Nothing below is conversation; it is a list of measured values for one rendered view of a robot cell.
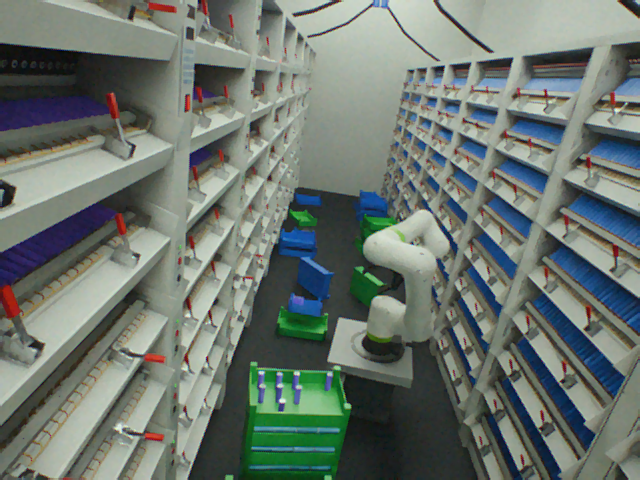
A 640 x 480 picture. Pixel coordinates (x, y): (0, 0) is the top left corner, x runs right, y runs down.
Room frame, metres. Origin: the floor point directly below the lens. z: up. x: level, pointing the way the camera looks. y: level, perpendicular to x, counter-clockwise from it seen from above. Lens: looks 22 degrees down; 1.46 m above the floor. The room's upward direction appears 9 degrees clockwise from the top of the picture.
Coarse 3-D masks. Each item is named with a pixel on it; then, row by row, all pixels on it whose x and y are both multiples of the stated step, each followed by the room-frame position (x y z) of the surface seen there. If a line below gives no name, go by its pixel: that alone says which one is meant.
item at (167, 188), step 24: (96, 72) 0.82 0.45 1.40; (120, 72) 0.82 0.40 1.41; (144, 72) 0.82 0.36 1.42; (168, 72) 0.82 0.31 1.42; (144, 96) 0.82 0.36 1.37; (168, 96) 0.82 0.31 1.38; (168, 168) 0.82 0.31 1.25; (144, 192) 0.82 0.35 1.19; (168, 192) 0.82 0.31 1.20; (168, 264) 0.82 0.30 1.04; (168, 288) 0.82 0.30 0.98; (168, 336) 0.82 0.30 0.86; (168, 360) 0.82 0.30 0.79; (168, 384) 0.83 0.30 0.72; (168, 408) 0.83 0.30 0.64; (168, 456) 0.84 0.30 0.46
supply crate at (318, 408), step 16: (256, 368) 1.16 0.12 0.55; (336, 368) 1.21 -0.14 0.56; (256, 384) 1.15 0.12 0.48; (272, 384) 1.17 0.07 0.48; (288, 384) 1.18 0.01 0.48; (304, 384) 1.19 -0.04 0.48; (320, 384) 1.21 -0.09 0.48; (336, 384) 1.20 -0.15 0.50; (256, 400) 1.08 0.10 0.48; (272, 400) 1.09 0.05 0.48; (288, 400) 1.11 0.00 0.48; (304, 400) 1.12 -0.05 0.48; (320, 400) 1.13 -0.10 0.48; (336, 400) 1.14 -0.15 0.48; (256, 416) 0.98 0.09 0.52; (272, 416) 0.99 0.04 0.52; (288, 416) 0.99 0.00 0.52; (304, 416) 1.00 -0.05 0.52; (320, 416) 1.01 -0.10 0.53; (336, 416) 1.02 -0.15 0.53
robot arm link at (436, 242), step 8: (432, 232) 1.86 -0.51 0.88; (440, 232) 1.88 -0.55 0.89; (424, 240) 1.87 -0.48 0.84; (432, 240) 1.85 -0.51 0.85; (440, 240) 1.85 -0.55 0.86; (424, 248) 1.85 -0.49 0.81; (432, 248) 1.84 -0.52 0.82; (440, 248) 1.83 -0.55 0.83; (448, 248) 1.85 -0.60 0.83; (440, 256) 1.85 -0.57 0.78
